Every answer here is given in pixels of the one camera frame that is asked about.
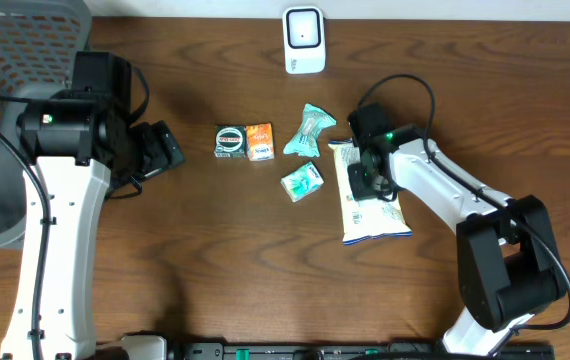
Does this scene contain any green tissue pack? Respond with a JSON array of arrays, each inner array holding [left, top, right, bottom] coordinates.
[[280, 162, 324, 202]]

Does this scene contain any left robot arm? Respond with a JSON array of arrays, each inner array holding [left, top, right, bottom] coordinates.
[[0, 99, 184, 359]]

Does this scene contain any orange juice carton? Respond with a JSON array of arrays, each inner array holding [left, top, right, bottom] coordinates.
[[246, 123, 275, 161]]

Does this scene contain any grey plastic mesh basket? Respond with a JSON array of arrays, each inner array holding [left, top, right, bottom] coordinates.
[[0, 0, 92, 248]]

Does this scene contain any white barcode scanner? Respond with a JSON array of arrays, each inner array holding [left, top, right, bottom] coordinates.
[[282, 6, 327, 75]]

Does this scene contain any round black lidded cup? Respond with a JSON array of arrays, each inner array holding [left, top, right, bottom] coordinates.
[[214, 126, 247, 158]]

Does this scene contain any yellow blue snack bag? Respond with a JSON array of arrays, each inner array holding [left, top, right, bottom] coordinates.
[[328, 140, 412, 245]]

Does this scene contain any teal candy wrapper bag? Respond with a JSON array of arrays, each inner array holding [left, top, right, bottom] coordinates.
[[283, 103, 336, 158]]

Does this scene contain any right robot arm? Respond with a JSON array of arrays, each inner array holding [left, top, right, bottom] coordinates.
[[348, 125, 570, 357]]

